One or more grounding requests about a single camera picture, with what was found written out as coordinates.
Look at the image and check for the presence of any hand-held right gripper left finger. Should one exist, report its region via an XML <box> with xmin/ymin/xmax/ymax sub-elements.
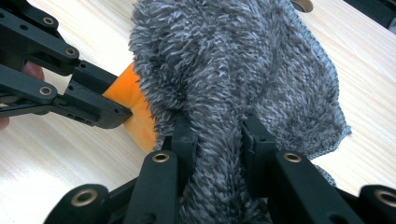
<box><xmin>124</xmin><ymin>116</ymin><xmax>197</xmax><ymax>224</ymax></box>

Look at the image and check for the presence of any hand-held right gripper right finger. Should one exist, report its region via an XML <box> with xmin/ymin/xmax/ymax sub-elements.
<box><xmin>242</xmin><ymin>115</ymin><xmax>365</xmax><ymax>224</ymax></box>

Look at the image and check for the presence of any grey fluffy cloth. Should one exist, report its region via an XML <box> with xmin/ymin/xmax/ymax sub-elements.
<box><xmin>128</xmin><ymin>0</ymin><xmax>353</xmax><ymax>224</ymax></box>

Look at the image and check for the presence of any orange plush toy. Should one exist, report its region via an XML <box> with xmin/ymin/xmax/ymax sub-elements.
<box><xmin>102</xmin><ymin>61</ymin><xmax>158</xmax><ymax>153</ymax></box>

